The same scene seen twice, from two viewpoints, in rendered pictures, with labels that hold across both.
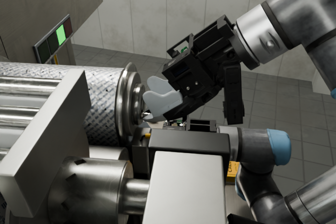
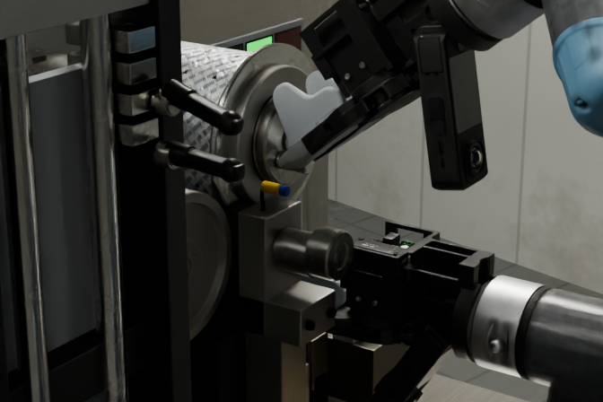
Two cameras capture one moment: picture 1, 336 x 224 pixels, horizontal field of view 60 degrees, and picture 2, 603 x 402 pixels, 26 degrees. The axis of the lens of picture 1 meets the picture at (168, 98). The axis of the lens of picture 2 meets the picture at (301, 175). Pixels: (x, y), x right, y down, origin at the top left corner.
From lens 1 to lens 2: 62 cm
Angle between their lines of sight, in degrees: 31
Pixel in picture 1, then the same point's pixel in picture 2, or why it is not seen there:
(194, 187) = not seen: outside the picture
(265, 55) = (474, 5)
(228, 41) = not seen: outside the picture
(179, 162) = not seen: outside the picture
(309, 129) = not seen: outside the picture
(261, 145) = (581, 326)
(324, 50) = not seen: outside the picture
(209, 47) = not seen: outside the picture
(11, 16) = not seen: outside the picture
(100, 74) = (220, 52)
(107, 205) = not seen: hidden behind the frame
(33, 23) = (189, 4)
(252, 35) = not seen: outside the picture
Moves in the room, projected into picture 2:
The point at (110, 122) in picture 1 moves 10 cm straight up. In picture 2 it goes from (202, 141) to (199, 12)
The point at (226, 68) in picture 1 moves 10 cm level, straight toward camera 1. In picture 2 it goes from (419, 39) to (325, 65)
